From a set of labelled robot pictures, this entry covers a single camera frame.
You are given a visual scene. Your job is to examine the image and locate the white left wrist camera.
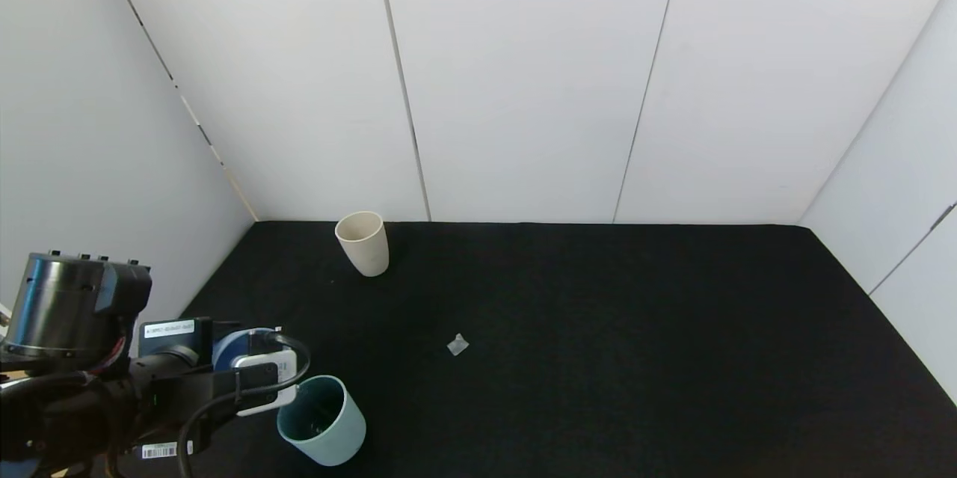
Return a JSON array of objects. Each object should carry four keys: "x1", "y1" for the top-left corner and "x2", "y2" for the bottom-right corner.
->
[{"x1": 230, "y1": 351, "x2": 300, "y2": 417}]

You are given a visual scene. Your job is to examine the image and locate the beige plastic cup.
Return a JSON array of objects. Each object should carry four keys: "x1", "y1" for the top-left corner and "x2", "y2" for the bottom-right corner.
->
[{"x1": 335, "y1": 211, "x2": 390, "y2": 278}]

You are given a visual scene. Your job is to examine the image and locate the light blue plastic cup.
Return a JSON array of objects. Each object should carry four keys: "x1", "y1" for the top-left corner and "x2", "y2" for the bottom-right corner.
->
[{"x1": 212, "y1": 326, "x2": 281, "y2": 373}]

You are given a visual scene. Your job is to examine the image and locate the teal plastic cup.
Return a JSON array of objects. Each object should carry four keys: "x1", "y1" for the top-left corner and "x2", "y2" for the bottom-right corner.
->
[{"x1": 277, "y1": 374, "x2": 368, "y2": 467}]

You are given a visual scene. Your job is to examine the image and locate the thin black camera cable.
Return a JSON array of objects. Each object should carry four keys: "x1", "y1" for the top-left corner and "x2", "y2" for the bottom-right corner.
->
[{"x1": 178, "y1": 331, "x2": 312, "y2": 478}]

